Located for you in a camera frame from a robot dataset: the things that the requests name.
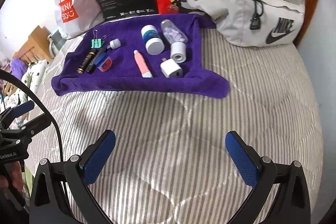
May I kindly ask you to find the grey Nike waist bag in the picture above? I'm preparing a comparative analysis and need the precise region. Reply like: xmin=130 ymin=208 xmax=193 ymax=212
xmin=185 ymin=0 xmax=305 ymax=47

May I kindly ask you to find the purple plush toy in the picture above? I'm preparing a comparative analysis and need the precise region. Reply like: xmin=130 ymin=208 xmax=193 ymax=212
xmin=10 ymin=58 xmax=28 ymax=80

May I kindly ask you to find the white charger cube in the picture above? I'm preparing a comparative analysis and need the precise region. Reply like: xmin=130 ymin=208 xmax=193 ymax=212
xmin=160 ymin=58 xmax=183 ymax=79

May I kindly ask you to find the blue lid vaseline jar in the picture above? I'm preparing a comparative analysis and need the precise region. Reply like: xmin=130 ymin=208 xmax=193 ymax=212
xmin=96 ymin=53 xmax=112 ymax=72

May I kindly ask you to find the teal kettle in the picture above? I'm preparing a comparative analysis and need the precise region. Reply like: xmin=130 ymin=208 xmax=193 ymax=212
xmin=47 ymin=30 xmax=66 ymax=58

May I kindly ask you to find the black gold tube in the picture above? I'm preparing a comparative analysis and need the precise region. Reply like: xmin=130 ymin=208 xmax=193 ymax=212
xmin=77 ymin=48 xmax=98 ymax=74

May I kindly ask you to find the pink white tube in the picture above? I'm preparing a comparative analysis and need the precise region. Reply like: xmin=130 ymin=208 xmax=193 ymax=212
xmin=134 ymin=50 xmax=153 ymax=78

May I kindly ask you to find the white Miniso plastic bag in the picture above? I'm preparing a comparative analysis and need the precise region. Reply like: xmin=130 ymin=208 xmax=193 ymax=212
xmin=54 ymin=0 xmax=104 ymax=39

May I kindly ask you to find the purple towel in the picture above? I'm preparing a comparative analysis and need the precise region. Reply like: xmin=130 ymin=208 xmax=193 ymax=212
xmin=51 ymin=14 xmax=230 ymax=98

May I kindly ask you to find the clear pill bottle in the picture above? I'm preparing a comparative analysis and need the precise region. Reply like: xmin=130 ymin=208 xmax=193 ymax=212
xmin=161 ymin=19 xmax=188 ymax=44

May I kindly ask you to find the black cable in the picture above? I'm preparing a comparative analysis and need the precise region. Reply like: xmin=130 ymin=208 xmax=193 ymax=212
xmin=0 ymin=69 xmax=77 ymax=214

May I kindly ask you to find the wooden bed headboard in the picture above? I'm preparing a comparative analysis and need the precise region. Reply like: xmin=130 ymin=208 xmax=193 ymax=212
xmin=13 ymin=26 xmax=52 ymax=65

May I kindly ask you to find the person's left hand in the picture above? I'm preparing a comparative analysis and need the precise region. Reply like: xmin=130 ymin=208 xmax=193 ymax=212
xmin=1 ymin=161 xmax=26 ymax=206

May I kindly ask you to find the teal binder clip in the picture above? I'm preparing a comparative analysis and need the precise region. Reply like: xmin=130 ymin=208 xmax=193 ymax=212
xmin=91 ymin=30 xmax=107 ymax=49

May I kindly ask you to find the small white cap bottle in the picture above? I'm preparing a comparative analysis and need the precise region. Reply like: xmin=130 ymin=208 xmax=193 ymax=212
xmin=107 ymin=39 xmax=121 ymax=50

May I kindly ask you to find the white patterned pillow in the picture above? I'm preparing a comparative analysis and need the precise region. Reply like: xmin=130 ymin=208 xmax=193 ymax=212
xmin=0 ymin=60 xmax=49 ymax=130

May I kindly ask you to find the white blue bottle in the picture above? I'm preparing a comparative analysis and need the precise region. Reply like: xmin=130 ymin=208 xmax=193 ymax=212
xmin=141 ymin=25 xmax=165 ymax=56

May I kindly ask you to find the white tape roll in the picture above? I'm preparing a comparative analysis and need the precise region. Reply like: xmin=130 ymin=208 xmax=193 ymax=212
xmin=170 ymin=42 xmax=186 ymax=64

